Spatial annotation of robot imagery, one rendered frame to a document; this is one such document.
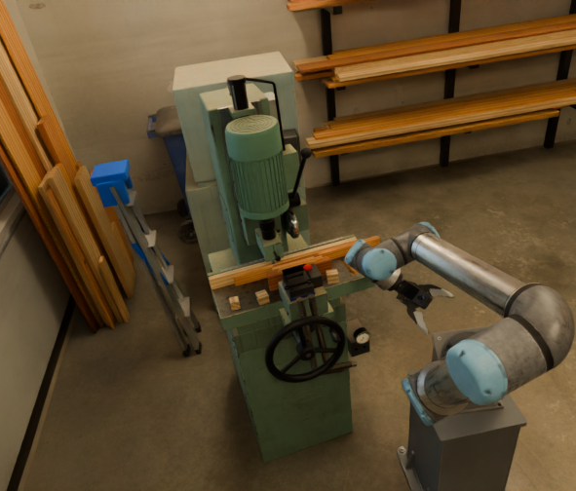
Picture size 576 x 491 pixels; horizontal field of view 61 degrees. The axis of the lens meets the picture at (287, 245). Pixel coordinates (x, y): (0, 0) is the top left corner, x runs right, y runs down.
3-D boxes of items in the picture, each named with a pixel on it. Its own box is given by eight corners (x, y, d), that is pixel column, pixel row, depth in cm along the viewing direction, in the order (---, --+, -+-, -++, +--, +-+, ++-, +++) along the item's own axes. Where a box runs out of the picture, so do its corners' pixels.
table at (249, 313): (227, 350, 168) (224, 337, 164) (211, 296, 192) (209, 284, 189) (389, 300, 179) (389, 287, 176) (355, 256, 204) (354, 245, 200)
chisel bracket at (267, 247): (266, 266, 181) (263, 246, 176) (257, 245, 192) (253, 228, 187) (286, 260, 182) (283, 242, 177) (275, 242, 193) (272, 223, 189)
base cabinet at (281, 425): (262, 465, 223) (236, 356, 183) (235, 372, 269) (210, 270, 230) (354, 432, 231) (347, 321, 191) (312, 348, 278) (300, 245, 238)
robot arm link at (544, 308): (603, 299, 84) (419, 212, 148) (541, 333, 84) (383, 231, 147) (615, 351, 88) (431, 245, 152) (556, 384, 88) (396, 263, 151)
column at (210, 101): (240, 276, 208) (206, 110, 168) (229, 248, 226) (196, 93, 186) (290, 262, 212) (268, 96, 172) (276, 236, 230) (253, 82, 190)
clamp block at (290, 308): (289, 324, 170) (288, 304, 165) (279, 300, 181) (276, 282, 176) (329, 312, 173) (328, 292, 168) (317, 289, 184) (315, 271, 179)
